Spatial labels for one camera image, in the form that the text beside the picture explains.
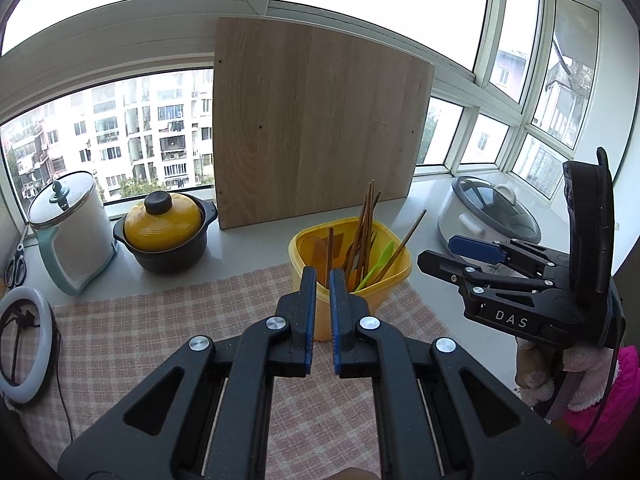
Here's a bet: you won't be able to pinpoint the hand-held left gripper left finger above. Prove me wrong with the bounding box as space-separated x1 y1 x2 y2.
57 266 318 480

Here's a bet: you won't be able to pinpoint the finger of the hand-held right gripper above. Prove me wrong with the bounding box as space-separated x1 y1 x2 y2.
448 235 572 274
417 250 557 307

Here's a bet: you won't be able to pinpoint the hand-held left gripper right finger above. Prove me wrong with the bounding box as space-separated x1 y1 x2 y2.
329 268 588 480

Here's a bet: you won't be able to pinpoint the yellow plastic container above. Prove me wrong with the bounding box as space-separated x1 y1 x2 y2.
288 218 412 342

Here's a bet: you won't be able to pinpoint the green plastic spoon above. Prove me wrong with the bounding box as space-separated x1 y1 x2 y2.
354 241 396 292

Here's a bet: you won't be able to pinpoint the bundle of brown chopsticks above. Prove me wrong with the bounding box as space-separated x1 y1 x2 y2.
325 180 428 291

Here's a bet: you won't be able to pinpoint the person's right forearm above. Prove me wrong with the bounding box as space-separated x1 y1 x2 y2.
552 345 640 471

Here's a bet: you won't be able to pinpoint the person's right hand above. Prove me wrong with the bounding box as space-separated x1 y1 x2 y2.
515 337 566 406

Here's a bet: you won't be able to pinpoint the white electric cooking pot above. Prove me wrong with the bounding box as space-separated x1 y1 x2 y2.
437 176 543 251

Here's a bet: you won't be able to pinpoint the pink checked placemat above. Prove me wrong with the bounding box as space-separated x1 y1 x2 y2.
10 262 453 480

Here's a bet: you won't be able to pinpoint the black casserole pot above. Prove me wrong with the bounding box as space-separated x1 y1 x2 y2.
112 197 218 275

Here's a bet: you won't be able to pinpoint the yellow casserole lid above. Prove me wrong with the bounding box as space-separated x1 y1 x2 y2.
123 191 205 252

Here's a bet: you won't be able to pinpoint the large light oak board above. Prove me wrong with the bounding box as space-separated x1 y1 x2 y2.
212 16 435 231

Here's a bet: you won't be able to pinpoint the white and teal pot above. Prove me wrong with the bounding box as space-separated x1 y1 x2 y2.
27 170 118 296

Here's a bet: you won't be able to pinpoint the glass lid with teal knob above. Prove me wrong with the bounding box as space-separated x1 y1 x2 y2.
27 170 97 228

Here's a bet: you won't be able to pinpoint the black scissors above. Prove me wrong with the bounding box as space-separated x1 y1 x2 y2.
4 242 30 288

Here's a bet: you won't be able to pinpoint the glass lid with white handle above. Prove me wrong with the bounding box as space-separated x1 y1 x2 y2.
451 176 542 241

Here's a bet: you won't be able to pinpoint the ring light cable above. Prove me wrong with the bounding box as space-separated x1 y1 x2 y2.
52 330 76 443

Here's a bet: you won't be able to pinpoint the white ring light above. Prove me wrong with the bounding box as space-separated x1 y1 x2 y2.
0 286 57 405

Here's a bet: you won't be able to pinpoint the white window frame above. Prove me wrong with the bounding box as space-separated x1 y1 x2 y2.
0 0 640 241

